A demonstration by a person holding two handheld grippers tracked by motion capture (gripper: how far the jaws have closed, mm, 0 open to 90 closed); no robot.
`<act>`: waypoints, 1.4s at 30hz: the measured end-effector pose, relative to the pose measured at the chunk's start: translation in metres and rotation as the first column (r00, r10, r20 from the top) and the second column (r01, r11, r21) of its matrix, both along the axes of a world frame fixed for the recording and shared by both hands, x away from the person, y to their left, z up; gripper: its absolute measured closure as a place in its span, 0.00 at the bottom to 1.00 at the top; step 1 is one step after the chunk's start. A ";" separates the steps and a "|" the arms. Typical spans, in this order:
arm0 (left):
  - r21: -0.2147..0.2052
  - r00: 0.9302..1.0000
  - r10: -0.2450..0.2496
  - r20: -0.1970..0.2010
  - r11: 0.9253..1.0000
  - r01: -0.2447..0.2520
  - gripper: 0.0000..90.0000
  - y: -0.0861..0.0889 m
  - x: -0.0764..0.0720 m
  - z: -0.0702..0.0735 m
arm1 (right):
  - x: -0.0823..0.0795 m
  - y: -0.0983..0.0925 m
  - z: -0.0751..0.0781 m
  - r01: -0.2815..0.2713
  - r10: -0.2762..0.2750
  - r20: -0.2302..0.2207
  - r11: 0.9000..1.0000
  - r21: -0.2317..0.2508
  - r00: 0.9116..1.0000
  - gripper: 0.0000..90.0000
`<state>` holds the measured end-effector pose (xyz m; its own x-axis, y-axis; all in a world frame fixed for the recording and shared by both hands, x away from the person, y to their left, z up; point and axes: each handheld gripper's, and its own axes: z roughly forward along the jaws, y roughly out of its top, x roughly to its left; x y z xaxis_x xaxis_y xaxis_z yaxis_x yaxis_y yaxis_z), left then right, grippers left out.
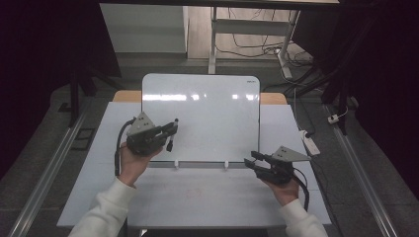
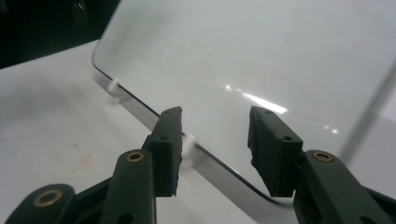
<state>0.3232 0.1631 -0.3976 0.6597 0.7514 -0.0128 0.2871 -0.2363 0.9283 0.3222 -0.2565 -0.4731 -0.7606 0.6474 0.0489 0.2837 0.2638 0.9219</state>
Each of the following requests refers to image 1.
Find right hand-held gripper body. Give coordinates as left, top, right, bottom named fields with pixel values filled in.
left=258, top=145, right=312, bottom=187

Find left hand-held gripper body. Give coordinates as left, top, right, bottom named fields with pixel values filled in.
left=126, top=112, right=168, bottom=157

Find black and white marker pen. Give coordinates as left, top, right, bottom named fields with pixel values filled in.
left=165, top=118, right=180, bottom=153

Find white whiteboard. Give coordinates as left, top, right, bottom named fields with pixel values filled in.
left=140, top=72, right=261, bottom=164

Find person's right hand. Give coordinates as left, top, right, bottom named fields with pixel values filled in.
left=262, top=176, right=301, bottom=208

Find person's left hand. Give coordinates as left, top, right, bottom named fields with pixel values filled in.
left=116, top=140, right=164, bottom=190

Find white power strip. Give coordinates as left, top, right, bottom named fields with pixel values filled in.
left=298, top=129, right=321, bottom=157

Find white table sheet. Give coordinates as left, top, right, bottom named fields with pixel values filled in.
left=56, top=101, right=332, bottom=230

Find black metal stand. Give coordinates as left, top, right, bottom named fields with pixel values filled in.
left=58, top=63, right=126, bottom=128
left=285, top=62, right=351, bottom=136

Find white cabinet panel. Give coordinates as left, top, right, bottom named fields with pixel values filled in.
left=100, top=3, right=190, bottom=54

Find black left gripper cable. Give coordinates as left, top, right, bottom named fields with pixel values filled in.
left=114, top=117, right=137, bottom=178

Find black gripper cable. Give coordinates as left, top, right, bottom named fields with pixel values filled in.
left=114, top=117, right=137, bottom=178
left=291, top=167, right=311, bottom=212

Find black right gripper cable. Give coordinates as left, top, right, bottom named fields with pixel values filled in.
left=291, top=167, right=311, bottom=212

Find black floor frame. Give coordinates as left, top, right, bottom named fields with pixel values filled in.
left=70, top=126, right=97, bottom=152

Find aluminium rail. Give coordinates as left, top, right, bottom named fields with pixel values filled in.
left=6, top=108, right=91, bottom=237
left=323, top=104, right=400, bottom=237

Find black floor cables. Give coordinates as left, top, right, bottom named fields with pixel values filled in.
left=214, top=7, right=314, bottom=68

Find white desk frame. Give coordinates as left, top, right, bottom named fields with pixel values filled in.
left=208, top=6, right=301, bottom=80

